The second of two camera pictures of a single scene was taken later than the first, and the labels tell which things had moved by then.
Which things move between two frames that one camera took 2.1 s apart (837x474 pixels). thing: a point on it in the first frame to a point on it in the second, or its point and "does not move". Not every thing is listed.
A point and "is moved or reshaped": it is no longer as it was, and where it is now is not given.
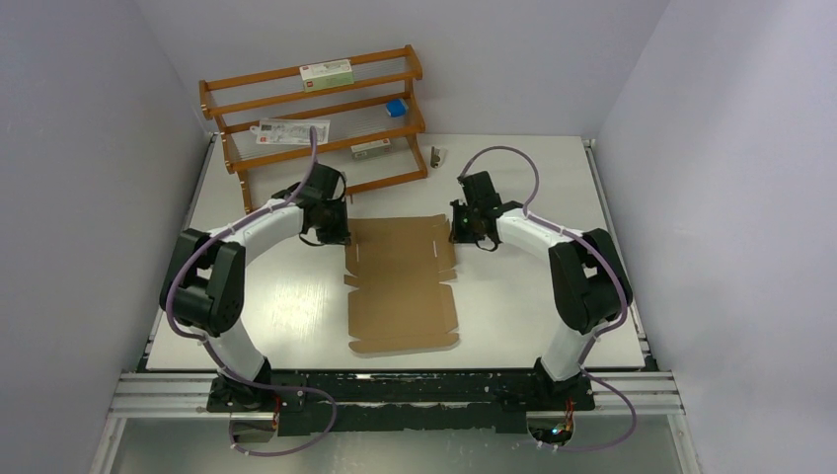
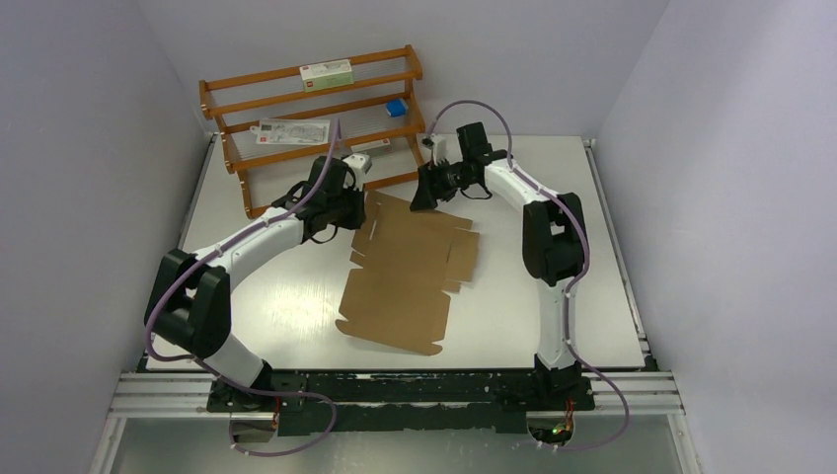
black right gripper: x=456 y=235 to x=430 y=188
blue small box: x=396 y=108 does not move
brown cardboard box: x=399 y=301 is moved or reshaped
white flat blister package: x=279 y=131 does not move
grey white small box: x=374 y=148 does not move
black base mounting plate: x=404 y=403 does not move
